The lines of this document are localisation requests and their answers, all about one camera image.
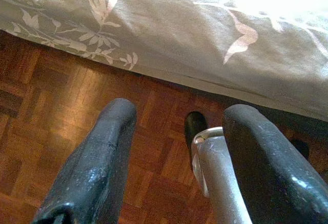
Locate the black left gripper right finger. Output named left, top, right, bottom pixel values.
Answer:
left=223, top=104, right=328, bottom=224

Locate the silver robot left leg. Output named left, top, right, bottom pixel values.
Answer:
left=184, top=111, right=253, bottom=224

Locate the beige floral bedsheet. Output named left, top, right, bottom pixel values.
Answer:
left=0, top=0, right=328, bottom=122

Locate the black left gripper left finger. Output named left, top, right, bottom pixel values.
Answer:
left=32, top=97, right=137, bottom=224

